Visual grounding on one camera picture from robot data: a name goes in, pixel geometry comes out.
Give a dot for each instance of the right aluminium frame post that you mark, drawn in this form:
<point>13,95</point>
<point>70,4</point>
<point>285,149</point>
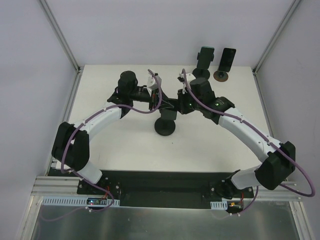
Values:
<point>277,34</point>

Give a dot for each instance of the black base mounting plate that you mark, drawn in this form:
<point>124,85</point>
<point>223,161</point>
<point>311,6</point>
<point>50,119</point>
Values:
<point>156,189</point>

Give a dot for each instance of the tall black clamp phone stand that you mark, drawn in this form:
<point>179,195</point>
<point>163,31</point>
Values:
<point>164,127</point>

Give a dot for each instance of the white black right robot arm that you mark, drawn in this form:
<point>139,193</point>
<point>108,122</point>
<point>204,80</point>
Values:
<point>197,95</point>

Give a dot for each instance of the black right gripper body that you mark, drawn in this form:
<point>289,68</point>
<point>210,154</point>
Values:
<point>180,101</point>

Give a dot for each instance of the brown-base grey phone stand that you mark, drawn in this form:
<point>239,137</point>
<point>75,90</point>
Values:
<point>220,76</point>

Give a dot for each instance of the short black round-base phone stand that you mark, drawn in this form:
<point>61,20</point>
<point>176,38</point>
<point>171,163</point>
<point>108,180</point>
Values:
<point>201,73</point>

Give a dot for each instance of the left white cable duct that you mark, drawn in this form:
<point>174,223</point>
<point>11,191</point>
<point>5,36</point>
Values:
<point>91,202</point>

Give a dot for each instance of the left aluminium frame post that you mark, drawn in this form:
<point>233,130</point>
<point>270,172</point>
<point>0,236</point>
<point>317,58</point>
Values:
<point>59,34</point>

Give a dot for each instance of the green-edged black phone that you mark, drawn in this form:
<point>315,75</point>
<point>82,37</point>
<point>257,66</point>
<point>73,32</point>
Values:
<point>205,57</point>

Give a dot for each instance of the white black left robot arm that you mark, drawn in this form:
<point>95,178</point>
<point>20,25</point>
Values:
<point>71,146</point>

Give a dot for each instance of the right white cable duct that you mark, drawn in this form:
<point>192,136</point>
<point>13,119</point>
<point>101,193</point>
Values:
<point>225,204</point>

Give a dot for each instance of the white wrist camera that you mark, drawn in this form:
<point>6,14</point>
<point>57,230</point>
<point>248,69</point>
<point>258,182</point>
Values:
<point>152,84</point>
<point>186,79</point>

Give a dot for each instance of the aluminium frame post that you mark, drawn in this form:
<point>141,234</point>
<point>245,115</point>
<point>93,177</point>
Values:
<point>59,34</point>
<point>277,34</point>

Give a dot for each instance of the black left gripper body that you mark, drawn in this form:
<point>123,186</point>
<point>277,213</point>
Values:
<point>154,103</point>

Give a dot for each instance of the white cable duct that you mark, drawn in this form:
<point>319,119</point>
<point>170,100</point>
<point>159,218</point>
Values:
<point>225,204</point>
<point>91,202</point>

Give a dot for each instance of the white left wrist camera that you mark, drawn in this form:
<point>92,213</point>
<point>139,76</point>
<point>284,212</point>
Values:
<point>152,84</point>

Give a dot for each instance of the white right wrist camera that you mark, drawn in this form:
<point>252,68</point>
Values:
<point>186,79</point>

